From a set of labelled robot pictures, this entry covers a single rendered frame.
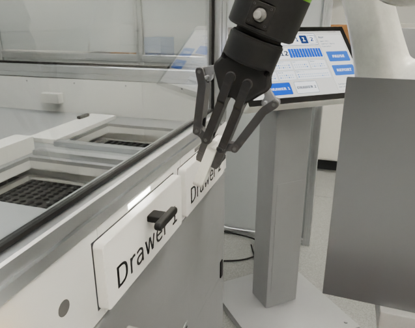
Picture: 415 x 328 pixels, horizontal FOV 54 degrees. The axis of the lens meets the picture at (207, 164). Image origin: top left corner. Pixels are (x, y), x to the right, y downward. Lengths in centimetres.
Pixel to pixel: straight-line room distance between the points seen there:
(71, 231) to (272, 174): 112
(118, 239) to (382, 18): 66
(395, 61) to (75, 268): 70
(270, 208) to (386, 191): 99
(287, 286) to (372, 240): 119
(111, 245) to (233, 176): 180
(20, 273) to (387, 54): 75
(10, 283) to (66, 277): 10
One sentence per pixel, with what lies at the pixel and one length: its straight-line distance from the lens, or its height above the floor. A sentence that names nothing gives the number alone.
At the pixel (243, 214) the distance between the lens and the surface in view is 243.
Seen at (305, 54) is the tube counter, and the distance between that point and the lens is 155.
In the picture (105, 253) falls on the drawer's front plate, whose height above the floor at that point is 91.
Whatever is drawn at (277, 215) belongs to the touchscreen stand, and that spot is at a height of 48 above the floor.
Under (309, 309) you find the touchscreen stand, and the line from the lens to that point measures 192.
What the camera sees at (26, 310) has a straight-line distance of 51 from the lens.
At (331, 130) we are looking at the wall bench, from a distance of 351.
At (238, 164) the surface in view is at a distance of 232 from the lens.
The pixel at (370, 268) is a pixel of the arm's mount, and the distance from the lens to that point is 75.
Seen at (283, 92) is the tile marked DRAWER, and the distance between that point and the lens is 140.
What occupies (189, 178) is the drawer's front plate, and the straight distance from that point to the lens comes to 87.
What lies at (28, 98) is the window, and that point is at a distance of 49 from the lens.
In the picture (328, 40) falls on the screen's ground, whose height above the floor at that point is 115.
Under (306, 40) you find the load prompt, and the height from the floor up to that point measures 115.
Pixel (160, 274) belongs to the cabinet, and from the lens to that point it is 85.
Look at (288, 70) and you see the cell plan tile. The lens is 146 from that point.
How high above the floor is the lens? 122
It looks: 19 degrees down
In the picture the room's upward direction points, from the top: straight up
